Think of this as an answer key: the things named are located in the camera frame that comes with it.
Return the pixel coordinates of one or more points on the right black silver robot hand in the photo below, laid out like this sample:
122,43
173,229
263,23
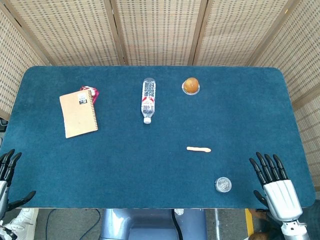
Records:
282,197

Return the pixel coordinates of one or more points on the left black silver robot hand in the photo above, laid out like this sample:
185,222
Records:
5,170

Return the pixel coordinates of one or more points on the orange-pink rubber sausage toy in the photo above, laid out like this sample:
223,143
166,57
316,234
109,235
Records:
198,149

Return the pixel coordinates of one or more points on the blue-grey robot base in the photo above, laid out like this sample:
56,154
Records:
140,225

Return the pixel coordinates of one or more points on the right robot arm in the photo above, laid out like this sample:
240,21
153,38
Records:
295,231

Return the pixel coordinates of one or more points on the white shoe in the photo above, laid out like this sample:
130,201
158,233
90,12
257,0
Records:
25,221

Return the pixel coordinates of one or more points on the clear round paperclip box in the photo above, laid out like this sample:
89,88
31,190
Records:
223,184

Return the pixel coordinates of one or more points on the kraft spiral notebook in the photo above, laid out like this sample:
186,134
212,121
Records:
77,115

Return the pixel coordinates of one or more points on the woven folding screen panel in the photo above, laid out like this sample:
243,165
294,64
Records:
75,32
15,62
305,62
237,32
160,32

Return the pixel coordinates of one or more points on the pink snack packet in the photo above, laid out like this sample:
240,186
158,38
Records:
95,93

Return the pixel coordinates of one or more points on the blue table mat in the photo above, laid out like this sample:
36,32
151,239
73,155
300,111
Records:
150,170

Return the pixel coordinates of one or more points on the orange jelly cup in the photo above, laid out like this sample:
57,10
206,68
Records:
191,85

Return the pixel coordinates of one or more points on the clear plastic water bottle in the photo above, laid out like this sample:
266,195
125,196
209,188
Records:
148,100

